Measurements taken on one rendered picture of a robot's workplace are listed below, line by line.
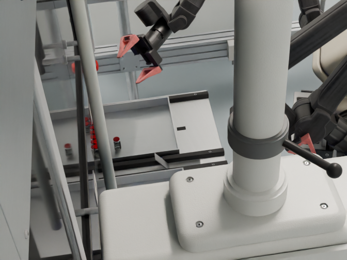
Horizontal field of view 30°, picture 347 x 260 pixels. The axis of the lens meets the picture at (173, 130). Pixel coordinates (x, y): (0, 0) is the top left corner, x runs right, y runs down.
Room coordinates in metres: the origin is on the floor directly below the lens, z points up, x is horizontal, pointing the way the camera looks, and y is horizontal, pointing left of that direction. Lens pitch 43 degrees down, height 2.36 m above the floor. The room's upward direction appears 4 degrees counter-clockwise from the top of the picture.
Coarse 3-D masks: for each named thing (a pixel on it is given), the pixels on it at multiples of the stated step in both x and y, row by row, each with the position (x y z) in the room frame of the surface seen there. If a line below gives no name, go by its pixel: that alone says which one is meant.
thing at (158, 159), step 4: (156, 156) 1.39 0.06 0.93; (156, 160) 1.37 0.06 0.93; (160, 160) 1.39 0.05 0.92; (164, 160) 1.40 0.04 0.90; (192, 160) 1.41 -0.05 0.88; (196, 160) 1.41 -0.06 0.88; (164, 164) 1.39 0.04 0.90; (168, 164) 1.40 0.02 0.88; (172, 164) 1.40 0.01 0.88; (176, 164) 1.40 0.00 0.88; (180, 164) 1.40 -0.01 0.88; (184, 164) 1.40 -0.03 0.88; (188, 164) 1.40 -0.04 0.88; (192, 164) 1.40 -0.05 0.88; (196, 164) 1.39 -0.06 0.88
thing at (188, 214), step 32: (288, 160) 0.72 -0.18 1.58; (128, 192) 0.71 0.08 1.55; (160, 192) 0.71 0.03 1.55; (192, 192) 0.67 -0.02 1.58; (288, 192) 0.65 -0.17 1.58; (320, 192) 0.65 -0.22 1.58; (128, 224) 0.64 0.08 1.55; (160, 224) 0.64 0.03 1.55; (192, 224) 0.61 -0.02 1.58; (224, 224) 0.60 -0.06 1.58; (256, 224) 0.60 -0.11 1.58; (288, 224) 0.59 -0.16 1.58; (320, 224) 0.59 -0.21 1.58; (128, 256) 0.58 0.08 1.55; (160, 256) 0.58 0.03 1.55; (192, 256) 0.58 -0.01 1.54; (224, 256) 0.58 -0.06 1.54; (256, 256) 0.58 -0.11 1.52; (288, 256) 0.58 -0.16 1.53; (320, 256) 0.58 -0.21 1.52
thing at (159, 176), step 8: (120, 176) 1.34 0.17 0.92; (128, 176) 1.34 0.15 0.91; (136, 176) 1.34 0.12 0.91; (144, 176) 1.34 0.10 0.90; (152, 176) 1.34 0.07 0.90; (160, 176) 1.34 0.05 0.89; (168, 176) 1.35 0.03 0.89; (104, 184) 1.33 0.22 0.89; (120, 184) 1.33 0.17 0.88; (128, 184) 1.33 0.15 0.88; (136, 184) 1.33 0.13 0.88; (144, 184) 1.33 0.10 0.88
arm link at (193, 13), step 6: (180, 0) 1.65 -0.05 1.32; (186, 0) 1.61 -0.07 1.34; (192, 0) 1.61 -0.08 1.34; (198, 0) 1.61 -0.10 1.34; (204, 0) 1.61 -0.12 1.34; (180, 6) 1.60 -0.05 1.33; (186, 6) 1.61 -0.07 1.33; (192, 6) 1.60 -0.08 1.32; (198, 6) 1.60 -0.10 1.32; (174, 12) 1.61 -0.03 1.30; (180, 12) 1.60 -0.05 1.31; (186, 12) 1.60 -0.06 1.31; (192, 12) 1.60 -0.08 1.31; (174, 18) 1.60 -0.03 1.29; (186, 18) 1.59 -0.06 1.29; (192, 18) 1.59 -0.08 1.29; (186, 24) 1.59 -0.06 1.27
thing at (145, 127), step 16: (112, 112) 1.67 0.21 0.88; (128, 112) 1.66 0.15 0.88; (144, 112) 1.66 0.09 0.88; (160, 112) 1.65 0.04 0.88; (112, 128) 1.59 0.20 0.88; (128, 128) 1.58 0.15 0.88; (144, 128) 1.58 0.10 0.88; (160, 128) 1.57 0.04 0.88; (112, 144) 1.51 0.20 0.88; (128, 144) 1.51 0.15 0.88; (144, 144) 1.50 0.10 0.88; (160, 144) 1.49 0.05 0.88; (176, 144) 1.49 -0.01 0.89; (96, 160) 1.41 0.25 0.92; (128, 160) 1.42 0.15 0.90
